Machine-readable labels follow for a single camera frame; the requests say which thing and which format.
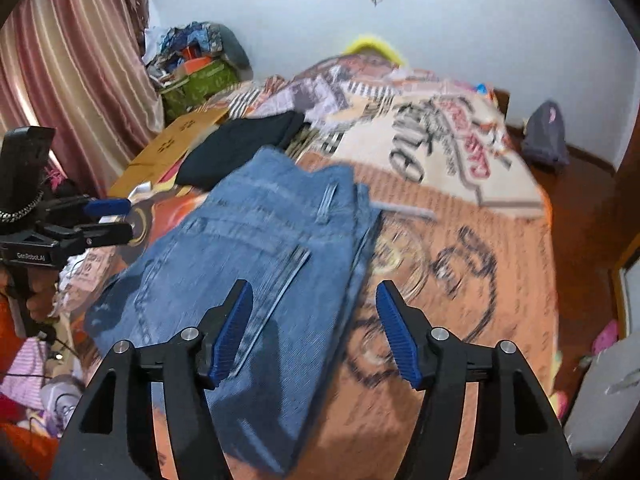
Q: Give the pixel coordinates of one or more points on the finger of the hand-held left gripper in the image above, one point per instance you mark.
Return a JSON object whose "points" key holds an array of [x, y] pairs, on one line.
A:
{"points": [[107, 207], [105, 236]]}

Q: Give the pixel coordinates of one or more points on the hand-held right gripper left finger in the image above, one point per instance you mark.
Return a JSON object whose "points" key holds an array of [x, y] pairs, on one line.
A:
{"points": [[232, 330]]}

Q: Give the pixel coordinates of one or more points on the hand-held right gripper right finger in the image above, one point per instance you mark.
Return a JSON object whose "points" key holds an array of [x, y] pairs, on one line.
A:
{"points": [[395, 330]]}

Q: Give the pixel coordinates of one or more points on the blue denim pants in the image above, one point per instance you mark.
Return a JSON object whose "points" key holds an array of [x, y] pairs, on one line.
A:
{"points": [[270, 240]]}

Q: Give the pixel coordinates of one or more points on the person's left hand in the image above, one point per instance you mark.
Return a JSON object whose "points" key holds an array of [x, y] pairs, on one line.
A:
{"points": [[42, 302]]}

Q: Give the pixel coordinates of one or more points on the cardboard box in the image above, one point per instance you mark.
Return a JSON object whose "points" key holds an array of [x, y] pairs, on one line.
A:
{"points": [[165, 150]]}

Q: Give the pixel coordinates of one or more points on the printed blanket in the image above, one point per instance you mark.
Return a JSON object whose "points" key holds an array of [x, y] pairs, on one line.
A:
{"points": [[475, 285]]}

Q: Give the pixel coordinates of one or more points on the pink striped cloth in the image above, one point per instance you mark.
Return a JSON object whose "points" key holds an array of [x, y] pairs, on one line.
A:
{"points": [[25, 367]]}

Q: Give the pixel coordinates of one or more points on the black cloth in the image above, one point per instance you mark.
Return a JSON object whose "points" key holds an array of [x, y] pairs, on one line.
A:
{"points": [[235, 145]]}

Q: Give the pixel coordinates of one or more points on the green printed bag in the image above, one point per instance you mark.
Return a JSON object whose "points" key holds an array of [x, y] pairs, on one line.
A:
{"points": [[200, 90]]}

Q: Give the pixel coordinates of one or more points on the striped pink curtain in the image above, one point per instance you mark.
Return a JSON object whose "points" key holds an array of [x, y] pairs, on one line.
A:
{"points": [[75, 60]]}

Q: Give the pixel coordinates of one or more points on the blue patterned cloth pile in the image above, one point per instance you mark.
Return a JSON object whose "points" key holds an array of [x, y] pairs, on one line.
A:
{"points": [[175, 42]]}

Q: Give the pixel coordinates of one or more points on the pink plastic item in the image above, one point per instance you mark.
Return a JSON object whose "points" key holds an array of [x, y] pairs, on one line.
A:
{"points": [[606, 337]]}

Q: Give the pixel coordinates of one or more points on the wooden door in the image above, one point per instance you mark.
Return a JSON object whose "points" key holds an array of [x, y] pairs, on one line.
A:
{"points": [[625, 270]]}

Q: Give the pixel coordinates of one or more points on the grey backpack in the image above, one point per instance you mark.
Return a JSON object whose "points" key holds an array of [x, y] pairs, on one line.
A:
{"points": [[545, 135]]}

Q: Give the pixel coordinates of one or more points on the colourful small toy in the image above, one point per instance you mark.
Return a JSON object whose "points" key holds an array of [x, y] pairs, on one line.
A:
{"points": [[482, 90]]}

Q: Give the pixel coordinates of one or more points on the yellow plush item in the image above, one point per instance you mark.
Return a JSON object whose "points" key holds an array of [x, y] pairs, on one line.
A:
{"points": [[375, 47]]}

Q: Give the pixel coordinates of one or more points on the wooden bed frame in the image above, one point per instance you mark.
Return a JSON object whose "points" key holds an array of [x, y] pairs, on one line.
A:
{"points": [[501, 105]]}

